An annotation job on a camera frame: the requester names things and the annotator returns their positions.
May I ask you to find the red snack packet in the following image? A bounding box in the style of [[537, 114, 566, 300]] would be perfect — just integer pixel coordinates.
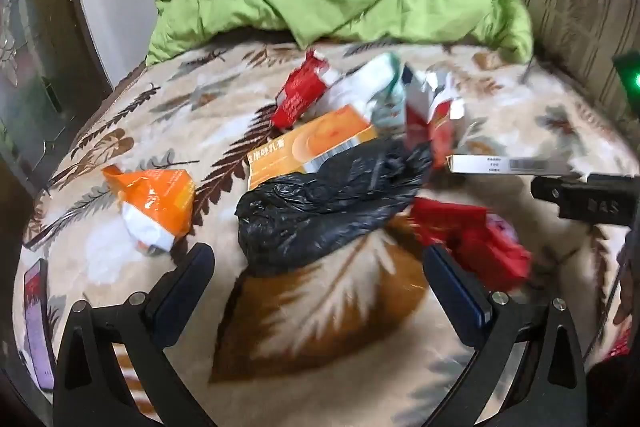
[[270, 49, 343, 130]]

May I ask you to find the white plastic bag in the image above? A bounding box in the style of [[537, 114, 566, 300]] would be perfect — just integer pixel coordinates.
[[320, 57, 396, 122]]

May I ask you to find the person's right hand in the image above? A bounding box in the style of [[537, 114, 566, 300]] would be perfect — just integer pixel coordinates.
[[614, 232, 640, 327]]

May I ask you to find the white and blue carton box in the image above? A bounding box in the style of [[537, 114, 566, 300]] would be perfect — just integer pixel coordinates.
[[446, 154, 576, 176]]

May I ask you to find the orange carton box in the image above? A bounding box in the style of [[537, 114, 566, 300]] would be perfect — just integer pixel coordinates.
[[247, 104, 378, 190]]

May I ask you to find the teal packet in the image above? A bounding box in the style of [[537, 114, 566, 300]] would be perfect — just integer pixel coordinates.
[[367, 52, 408, 138]]

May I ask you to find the smartphone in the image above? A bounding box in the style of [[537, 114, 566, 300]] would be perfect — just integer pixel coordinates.
[[22, 258, 56, 390]]

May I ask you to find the red crumpled carton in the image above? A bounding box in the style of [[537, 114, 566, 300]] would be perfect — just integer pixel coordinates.
[[410, 197, 533, 293]]

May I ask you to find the orange snack packet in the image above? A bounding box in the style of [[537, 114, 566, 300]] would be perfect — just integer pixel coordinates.
[[102, 164, 196, 255]]

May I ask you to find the dark wooden cabinet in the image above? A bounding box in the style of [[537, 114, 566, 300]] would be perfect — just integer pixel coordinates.
[[0, 0, 113, 188]]

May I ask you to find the black plastic bag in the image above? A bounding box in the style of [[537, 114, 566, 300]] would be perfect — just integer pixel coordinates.
[[235, 142, 433, 273]]

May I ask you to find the red cigarette pack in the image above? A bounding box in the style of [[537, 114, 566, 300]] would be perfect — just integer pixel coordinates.
[[402, 64, 468, 170]]

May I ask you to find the leaf print blanket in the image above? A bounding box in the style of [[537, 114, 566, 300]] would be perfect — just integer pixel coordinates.
[[12, 39, 640, 427]]

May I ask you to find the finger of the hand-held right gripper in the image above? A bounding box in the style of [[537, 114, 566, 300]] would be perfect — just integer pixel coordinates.
[[530, 173, 640, 226]]

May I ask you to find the striped brown pillow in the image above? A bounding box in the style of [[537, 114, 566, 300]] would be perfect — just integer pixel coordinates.
[[515, 0, 640, 132]]

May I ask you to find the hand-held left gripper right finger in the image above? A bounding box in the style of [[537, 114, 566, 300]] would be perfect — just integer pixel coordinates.
[[422, 244, 588, 427]]

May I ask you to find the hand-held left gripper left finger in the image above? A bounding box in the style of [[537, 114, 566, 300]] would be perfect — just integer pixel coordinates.
[[52, 242, 216, 427]]

